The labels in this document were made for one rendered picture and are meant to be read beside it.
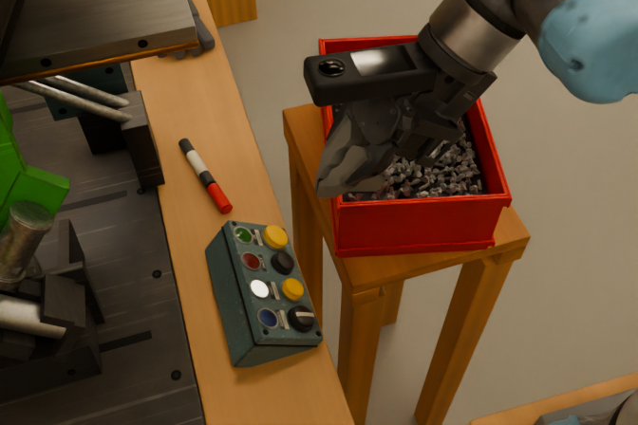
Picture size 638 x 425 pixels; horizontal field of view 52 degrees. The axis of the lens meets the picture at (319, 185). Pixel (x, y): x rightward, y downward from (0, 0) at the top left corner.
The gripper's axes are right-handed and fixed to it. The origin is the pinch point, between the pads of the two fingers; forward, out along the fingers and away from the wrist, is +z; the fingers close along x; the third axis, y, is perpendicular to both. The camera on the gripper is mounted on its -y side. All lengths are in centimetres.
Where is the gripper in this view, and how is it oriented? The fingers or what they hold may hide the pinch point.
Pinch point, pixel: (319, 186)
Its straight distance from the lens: 69.0
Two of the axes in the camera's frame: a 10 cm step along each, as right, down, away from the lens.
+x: -3.0, -7.5, 5.9
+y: 7.8, 1.6, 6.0
